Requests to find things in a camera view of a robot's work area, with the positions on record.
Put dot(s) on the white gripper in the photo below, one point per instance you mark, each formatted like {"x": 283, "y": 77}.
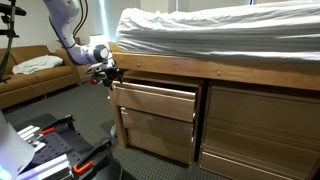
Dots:
{"x": 101, "y": 68}

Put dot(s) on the light wooden drawer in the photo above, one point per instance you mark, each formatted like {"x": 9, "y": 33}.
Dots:
{"x": 153, "y": 103}

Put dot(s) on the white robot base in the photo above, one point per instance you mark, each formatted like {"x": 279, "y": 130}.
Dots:
{"x": 13, "y": 150}

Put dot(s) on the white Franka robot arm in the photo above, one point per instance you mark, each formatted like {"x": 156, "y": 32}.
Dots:
{"x": 63, "y": 20}

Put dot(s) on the slightly open wooden drawer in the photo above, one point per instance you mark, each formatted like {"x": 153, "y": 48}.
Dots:
{"x": 156, "y": 128}

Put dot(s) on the closed wooden drawer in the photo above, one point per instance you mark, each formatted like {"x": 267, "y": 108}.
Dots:
{"x": 160, "y": 146}

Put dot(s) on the brown sofa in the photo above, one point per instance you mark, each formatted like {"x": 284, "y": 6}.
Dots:
{"x": 40, "y": 80}

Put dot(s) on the white pillow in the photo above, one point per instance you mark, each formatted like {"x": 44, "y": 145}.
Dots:
{"x": 38, "y": 64}

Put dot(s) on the aluminium extrusion bar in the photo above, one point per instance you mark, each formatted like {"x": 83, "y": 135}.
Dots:
{"x": 31, "y": 136}
{"x": 46, "y": 168}

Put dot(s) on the black tripod stand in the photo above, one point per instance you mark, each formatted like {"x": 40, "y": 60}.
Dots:
{"x": 9, "y": 33}

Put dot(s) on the mattress with white sheet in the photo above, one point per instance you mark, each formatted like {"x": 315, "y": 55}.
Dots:
{"x": 216, "y": 30}

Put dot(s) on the wooden dresser with closed drawers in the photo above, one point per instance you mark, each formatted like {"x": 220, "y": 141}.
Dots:
{"x": 263, "y": 133}

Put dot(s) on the light wooden bed frame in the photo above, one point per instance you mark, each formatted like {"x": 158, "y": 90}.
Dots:
{"x": 200, "y": 68}

